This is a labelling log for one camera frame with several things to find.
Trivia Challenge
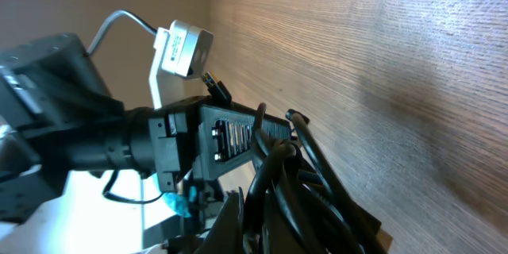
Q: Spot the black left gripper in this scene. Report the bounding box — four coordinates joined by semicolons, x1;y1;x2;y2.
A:
147;94;297;194

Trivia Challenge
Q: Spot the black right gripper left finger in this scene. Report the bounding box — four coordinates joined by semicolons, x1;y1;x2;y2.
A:
194;187;244;254

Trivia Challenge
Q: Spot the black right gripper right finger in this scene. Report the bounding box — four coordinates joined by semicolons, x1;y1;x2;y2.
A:
277;190;392;253

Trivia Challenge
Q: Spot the black USB cable bundle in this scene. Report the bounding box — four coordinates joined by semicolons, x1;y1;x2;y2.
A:
201;71;388;254

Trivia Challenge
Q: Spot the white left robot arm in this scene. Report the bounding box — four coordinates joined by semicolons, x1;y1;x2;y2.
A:
1;34;292;253

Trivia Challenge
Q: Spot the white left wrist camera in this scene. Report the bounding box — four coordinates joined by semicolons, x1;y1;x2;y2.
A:
148;20;214;109

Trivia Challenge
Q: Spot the black left camera cable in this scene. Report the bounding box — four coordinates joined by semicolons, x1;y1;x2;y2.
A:
86;10;159;56

